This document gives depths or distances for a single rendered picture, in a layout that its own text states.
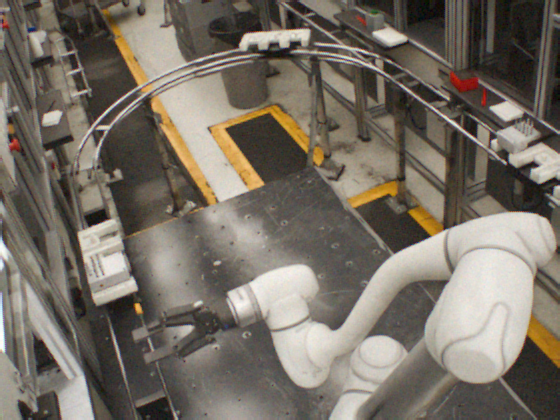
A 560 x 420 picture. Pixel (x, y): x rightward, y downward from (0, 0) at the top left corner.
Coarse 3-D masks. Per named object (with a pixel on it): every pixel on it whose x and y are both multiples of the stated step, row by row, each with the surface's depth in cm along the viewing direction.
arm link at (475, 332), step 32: (480, 256) 94; (512, 256) 93; (448, 288) 94; (480, 288) 88; (512, 288) 88; (448, 320) 88; (480, 320) 85; (512, 320) 85; (416, 352) 104; (448, 352) 86; (480, 352) 83; (512, 352) 84; (384, 384) 116; (416, 384) 105; (448, 384) 102; (352, 416) 128; (384, 416) 117; (416, 416) 114
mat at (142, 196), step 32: (64, 0) 728; (64, 32) 631; (96, 64) 544; (128, 64) 531; (96, 96) 490; (128, 128) 439; (128, 160) 404; (192, 160) 393; (128, 192) 375; (160, 192) 369; (192, 192) 364; (128, 224) 350; (160, 224) 345
